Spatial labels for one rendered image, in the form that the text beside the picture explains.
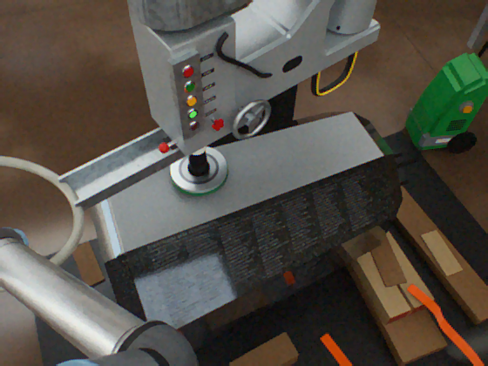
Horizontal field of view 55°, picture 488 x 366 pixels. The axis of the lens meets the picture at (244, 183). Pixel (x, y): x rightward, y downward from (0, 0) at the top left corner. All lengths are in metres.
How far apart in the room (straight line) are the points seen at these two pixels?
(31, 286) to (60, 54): 3.08
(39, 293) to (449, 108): 2.50
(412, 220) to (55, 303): 2.21
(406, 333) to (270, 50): 1.54
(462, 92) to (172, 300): 1.96
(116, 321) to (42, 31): 3.53
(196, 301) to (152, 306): 0.16
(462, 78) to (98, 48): 2.53
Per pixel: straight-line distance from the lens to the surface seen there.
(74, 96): 3.48
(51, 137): 3.26
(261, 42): 1.43
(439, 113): 2.97
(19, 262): 0.95
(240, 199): 1.73
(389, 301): 2.36
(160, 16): 1.15
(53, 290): 0.84
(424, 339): 2.46
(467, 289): 2.66
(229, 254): 1.74
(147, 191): 1.78
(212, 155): 1.78
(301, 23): 1.47
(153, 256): 1.68
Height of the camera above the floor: 2.30
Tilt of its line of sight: 55 degrees down
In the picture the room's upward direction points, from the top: 1 degrees clockwise
